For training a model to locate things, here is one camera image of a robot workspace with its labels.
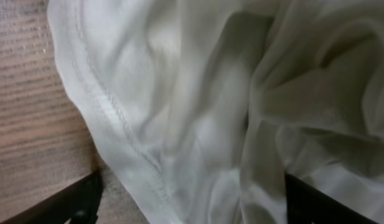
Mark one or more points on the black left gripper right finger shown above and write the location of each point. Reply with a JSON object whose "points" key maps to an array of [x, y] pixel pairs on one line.
{"points": [[306, 205]]}

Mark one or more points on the white t-shirt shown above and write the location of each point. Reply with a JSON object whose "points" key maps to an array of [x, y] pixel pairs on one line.
{"points": [[200, 108]]}

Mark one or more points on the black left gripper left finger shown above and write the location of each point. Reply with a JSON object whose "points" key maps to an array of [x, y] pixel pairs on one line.
{"points": [[76, 204]]}

